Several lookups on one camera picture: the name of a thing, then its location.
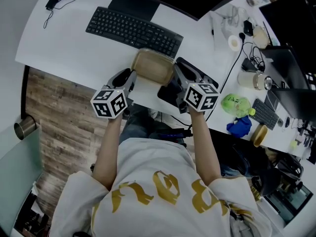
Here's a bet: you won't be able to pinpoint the black plug charger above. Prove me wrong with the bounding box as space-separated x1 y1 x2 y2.
242 20 255 37

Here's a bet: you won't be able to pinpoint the tan wooden oval case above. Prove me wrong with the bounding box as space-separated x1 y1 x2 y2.
250 123 269 148

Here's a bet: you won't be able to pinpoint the tan food container clear lid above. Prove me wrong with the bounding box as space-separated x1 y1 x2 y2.
130 47 175 86

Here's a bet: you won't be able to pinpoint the black mouse pad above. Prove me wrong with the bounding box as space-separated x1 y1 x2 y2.
157 56 220 109

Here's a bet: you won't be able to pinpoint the frosted glass side table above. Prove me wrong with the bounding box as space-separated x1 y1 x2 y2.
0 127 44 233

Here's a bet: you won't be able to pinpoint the dark grey monitor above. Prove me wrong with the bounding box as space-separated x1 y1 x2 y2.
270 87 316 123

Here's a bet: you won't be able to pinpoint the black adapter with tangled cables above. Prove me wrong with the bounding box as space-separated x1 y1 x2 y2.
240 45 267 73

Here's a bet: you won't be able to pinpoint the person's right forearm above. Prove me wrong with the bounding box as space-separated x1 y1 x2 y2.
188 109 222 189

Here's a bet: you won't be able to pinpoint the small black keyboard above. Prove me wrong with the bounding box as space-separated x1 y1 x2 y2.
248 98 281 131

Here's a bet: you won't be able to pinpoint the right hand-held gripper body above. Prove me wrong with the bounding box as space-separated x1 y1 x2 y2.
176 62 221 115

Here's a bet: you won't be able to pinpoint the person's left forearm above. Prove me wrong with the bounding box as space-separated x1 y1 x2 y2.
92 114 129 193

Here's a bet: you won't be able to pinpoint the cream tumbler steel lid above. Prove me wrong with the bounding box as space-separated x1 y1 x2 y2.
237 71 273 91

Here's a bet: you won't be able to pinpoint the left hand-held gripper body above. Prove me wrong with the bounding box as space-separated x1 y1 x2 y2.
90 68 138 120

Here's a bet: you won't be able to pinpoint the beige pouch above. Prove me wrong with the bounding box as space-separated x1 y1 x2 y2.
252 25 272 49

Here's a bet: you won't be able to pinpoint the person's blue jeans legs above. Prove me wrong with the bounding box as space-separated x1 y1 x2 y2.
119 104 162 145

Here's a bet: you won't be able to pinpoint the black laptop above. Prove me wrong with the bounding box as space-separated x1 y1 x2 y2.
261 47 310 90

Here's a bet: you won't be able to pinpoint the green plastic bottle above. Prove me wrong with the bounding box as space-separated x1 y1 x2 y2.
220 93 256 119

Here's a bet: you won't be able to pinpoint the long black cable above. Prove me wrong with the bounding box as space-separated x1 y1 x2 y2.
204 33 253 123

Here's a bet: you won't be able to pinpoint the blue cloth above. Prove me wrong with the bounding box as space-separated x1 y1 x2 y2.
226 115 253 138

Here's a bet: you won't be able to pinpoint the white shirt gold print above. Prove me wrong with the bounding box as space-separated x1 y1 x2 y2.
48 137 281 237

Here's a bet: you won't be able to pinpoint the clear plastic bag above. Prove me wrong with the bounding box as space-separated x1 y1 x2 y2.
209 3 248 36

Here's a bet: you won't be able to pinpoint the metal cup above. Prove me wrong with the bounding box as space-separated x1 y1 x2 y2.
13 115 38 141

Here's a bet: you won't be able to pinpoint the large black keyboard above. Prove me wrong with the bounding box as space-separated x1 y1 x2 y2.
85 6 184 58

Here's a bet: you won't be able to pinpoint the black backpack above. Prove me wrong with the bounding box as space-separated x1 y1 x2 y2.
219 142 305 198

